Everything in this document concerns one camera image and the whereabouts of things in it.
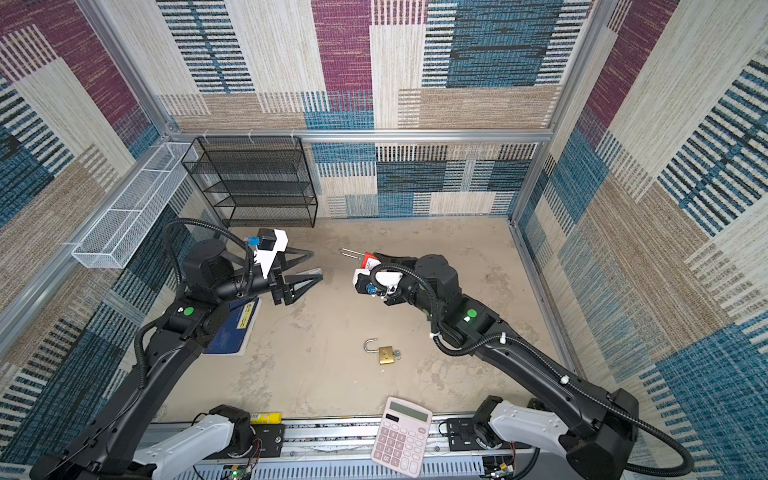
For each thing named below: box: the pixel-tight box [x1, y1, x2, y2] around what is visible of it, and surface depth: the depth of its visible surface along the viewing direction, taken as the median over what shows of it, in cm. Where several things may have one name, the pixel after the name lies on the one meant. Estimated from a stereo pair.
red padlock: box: [338, 247, 378, 269], surface depth 67 cm
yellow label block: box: [250, 412, 283, 425], surface depth 77 cm
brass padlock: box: [363, 338, 394, 365], surface depth 88 cm
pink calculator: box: [371, 396, 433, 478], surface depth 74 cm
